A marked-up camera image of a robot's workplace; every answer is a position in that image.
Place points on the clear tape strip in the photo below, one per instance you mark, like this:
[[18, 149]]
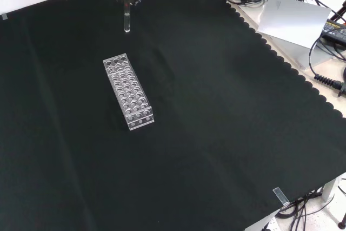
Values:
[[281, 195]]

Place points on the clear glass test tube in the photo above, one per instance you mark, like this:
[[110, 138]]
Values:
[[127, 17]]

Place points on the grey table leg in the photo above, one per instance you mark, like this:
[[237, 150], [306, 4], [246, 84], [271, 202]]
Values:
[[329, 190]]

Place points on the clear plastic test tube rack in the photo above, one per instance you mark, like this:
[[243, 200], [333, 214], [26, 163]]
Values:
[[127, 90]]

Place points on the dark tripod leg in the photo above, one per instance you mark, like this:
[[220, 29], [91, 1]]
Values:
[[339, 13]]

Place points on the black power adapter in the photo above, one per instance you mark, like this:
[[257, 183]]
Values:
[[333, 30]]

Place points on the pale grey board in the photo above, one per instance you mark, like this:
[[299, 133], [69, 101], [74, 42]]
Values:
[[293, 21]]

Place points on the black bench cloth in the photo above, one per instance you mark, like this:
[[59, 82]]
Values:
[[189, 122]]

